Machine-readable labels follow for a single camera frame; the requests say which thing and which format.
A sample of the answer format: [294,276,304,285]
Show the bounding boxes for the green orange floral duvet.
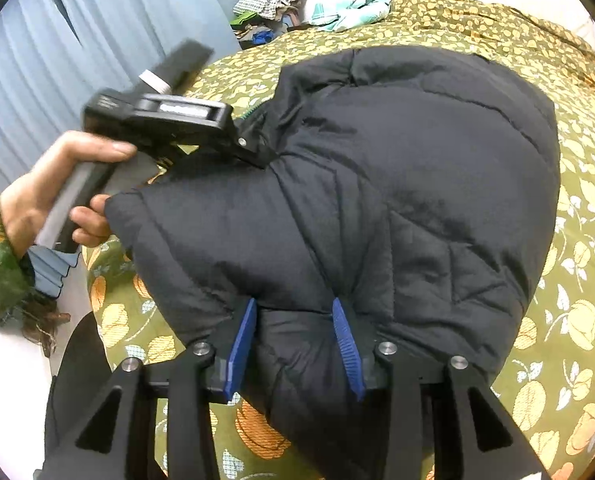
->
[80,0,595,480]

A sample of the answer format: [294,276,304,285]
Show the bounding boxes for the person left hand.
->
[0,130,137,258]

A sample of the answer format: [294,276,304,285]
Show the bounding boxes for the cluttered side chair items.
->
[229,9,311,50]

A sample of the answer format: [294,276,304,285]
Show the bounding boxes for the black puffer jacket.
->
[106,46,560,479]

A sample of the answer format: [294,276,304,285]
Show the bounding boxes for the blue grey curtain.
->
[0,0,239,192]

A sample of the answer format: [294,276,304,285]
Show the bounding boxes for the green white checked cloth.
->
[304,0,392,32]

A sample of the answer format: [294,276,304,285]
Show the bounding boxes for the grey striped garment pile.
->
[232,0,305,21]

